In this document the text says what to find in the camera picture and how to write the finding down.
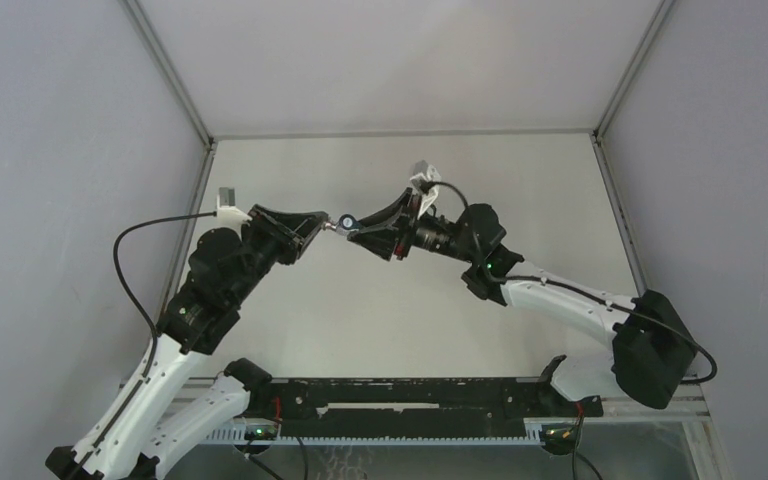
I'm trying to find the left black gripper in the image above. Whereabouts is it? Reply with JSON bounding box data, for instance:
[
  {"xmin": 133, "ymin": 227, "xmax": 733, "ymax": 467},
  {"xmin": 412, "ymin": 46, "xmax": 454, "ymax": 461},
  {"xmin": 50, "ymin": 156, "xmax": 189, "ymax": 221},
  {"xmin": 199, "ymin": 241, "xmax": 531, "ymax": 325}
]
[{"xmin": 227, "ymin": 204, "xmax": 327, "ymax": 307}]

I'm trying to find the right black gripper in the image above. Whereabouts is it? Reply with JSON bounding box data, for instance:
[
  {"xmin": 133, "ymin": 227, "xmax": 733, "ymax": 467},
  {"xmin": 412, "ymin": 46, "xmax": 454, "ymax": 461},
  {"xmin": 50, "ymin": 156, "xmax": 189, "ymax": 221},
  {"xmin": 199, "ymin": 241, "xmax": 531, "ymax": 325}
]
[{"xmin": 349, "ymin": 187, "xmax": 478, "ymax": 264}]

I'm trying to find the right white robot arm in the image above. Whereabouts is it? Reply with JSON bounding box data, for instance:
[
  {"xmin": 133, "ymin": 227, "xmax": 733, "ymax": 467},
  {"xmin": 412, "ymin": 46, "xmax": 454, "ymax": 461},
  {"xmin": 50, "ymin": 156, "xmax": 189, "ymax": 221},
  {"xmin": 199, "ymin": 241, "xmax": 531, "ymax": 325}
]
[{"xmin": 337, "ymin": 188, "xmax": 701, "ymax": 416}]

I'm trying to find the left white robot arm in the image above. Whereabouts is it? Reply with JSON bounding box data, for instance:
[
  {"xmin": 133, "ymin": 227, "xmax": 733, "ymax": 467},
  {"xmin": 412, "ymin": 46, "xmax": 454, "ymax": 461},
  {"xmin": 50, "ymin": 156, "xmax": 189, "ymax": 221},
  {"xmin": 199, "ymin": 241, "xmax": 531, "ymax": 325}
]
[{"xmin": 45, "ymin": 205, "xmax": 328, "ymax": 479}]

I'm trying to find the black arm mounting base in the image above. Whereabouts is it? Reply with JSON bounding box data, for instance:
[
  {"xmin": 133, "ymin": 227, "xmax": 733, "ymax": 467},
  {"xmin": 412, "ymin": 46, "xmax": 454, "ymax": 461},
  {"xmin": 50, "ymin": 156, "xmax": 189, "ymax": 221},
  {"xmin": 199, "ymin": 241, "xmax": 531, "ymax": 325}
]
[{"xmin": 243, "ymin": 376, "xmax": 604, "ymax": 440}]

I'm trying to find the left green circuit board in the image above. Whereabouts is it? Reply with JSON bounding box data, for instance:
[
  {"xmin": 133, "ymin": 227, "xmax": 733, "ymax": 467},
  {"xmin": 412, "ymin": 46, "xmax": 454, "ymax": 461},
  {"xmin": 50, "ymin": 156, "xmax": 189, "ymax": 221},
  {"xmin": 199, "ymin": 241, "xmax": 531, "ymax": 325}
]
[{"xmin": 244, "ymin": 425, "xmax": 280, "ymax": 442}]

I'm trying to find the green circuit board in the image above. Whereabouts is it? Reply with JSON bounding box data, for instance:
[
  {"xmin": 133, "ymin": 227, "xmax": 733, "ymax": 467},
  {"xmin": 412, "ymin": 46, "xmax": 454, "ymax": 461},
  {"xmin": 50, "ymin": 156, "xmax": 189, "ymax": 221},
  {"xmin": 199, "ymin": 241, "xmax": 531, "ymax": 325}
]
[
  {"xmin": 540, "ymin": 425, "xmax": 578, "ymax": 444},
  {"xmin": 244, "ymin": 425, "xmax": 280, "ymax": 442}
]

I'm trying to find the right green circuit board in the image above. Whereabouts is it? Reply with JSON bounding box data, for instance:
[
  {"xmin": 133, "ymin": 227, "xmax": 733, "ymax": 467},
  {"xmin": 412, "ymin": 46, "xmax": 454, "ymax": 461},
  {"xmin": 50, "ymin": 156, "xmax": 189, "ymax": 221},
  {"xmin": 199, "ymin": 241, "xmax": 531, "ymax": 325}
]
[{"xmin": 540, "ymin": 425, "xmax": 578, "ymax": 444}]

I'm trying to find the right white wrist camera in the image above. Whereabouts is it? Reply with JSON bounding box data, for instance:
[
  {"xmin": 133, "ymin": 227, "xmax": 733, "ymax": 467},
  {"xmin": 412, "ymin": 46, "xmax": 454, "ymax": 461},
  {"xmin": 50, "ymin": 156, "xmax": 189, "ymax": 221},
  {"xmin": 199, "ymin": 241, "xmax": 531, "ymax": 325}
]
[{"xmin": 409, "ymin": 160, "xmax": 442, "ymax": 217}]

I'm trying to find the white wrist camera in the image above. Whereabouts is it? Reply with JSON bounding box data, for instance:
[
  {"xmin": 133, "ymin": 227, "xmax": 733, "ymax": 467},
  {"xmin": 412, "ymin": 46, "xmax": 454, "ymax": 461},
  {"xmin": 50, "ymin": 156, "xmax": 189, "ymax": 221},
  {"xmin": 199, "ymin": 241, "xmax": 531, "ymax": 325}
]
[
  {"xmin": 215, "ymin": 187, "xmax": 252, "ymax": 228},
  {"xmin": 409, "ymin": 160, "xmax": 442, "ymax": 217}
]

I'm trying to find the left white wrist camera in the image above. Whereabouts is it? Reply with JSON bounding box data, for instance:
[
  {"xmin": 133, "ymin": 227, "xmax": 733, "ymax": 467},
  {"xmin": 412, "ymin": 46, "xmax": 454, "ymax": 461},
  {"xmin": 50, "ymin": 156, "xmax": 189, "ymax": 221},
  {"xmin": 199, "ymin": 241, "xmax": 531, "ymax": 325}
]
[{"xmin": 215, "ymin": 187, "xmax": 252, "ymax": 228}]

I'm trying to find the right black camera cable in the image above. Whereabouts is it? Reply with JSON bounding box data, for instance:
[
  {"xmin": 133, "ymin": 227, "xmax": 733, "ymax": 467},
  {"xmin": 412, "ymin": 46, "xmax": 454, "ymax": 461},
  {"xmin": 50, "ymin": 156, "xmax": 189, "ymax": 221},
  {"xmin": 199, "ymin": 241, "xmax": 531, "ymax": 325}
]
[{"xmin": 423, "ymin": 181, "xmax": 719, "ymax": 387}]

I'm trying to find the aluminium enclosure frame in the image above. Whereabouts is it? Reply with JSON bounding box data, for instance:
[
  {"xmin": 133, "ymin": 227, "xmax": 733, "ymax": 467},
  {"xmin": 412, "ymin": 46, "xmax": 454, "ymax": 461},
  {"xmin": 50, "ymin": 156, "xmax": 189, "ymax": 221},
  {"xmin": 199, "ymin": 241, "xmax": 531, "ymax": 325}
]
[{"xmin": 92, "ymin": 0, "xmax": 730, "ymax": 480}]

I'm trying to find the white slotted cable duct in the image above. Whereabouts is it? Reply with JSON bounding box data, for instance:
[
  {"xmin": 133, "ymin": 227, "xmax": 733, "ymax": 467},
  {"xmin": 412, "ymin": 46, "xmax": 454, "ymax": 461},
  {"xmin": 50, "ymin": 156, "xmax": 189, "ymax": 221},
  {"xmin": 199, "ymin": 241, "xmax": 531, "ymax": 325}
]
[{"xmin": 198, "ymin": 423, "xmax": 584, "ymax": 446}]

